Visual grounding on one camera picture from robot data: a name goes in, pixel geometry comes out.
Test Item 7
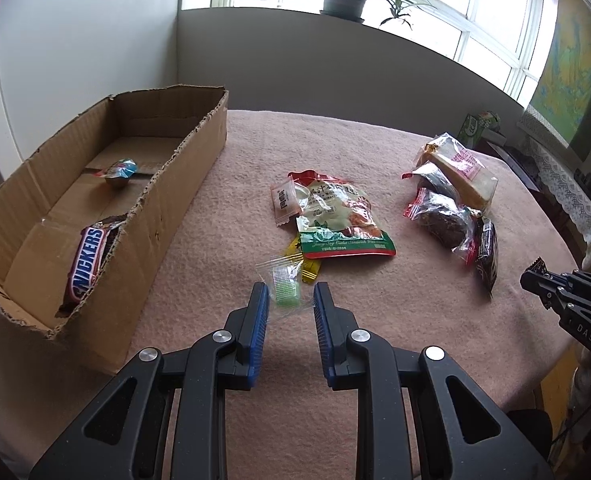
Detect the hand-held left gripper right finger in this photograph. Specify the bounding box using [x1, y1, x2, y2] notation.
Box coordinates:
[313, 282, 553, 480]

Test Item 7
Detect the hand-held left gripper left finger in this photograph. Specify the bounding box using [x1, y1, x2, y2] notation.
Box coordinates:
[30, 282, 271, 480]

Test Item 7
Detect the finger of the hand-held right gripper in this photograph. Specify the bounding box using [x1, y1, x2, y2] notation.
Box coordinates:
[529, 258, 583, 286]
[520, 269, 571, 311]

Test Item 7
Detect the clear green candy packet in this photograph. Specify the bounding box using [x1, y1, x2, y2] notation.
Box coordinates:
[256, 254, 307, 317]

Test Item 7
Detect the dark snack bar packet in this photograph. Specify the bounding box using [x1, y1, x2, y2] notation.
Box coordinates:
[473, 215, 499, 295]

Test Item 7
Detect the small pink sachet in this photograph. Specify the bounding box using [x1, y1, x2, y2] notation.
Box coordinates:
[270, 181, 299, 227]

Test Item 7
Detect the dark cake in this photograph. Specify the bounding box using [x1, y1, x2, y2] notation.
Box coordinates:
[404, 187, 479, 263]
[402, 161, 459, 197]

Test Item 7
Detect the yellow cake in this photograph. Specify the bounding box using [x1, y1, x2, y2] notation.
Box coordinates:
[415, 133, 499, 211]

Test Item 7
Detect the brown cardboard box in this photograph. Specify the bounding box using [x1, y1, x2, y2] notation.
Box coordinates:
[0, 84, 230, 376]

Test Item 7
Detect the brown chocolate bar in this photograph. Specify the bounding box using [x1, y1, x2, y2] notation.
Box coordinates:
[58, 214, 129, 317]

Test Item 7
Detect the person's right hand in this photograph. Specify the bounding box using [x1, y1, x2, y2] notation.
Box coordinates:
[573, 352, 591, 411]

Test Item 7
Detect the yellow sachet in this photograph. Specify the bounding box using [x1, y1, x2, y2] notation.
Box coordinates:
[286, 236, 323, 281]

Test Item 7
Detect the white lace cloth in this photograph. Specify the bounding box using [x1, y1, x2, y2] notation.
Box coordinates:
[518, 107, 591, 256]

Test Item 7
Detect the large red green snack pouch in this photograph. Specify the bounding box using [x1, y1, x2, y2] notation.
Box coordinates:
[288, 170, 397, 261]

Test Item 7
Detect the pink blanket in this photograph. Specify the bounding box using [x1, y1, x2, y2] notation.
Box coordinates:
[0, 109, 579, 480]

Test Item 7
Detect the green carton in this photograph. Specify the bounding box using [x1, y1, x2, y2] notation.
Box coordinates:
[459, 110, 501, 148]

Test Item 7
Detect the small jelly cup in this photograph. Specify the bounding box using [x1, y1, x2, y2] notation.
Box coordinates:
[96, 158, 140, 188]

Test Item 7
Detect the window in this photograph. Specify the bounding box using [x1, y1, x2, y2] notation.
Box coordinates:
[210, 0, 561, 106]

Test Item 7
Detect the wall map poster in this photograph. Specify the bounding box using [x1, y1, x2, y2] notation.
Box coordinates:
[528, 0, 591, 161]

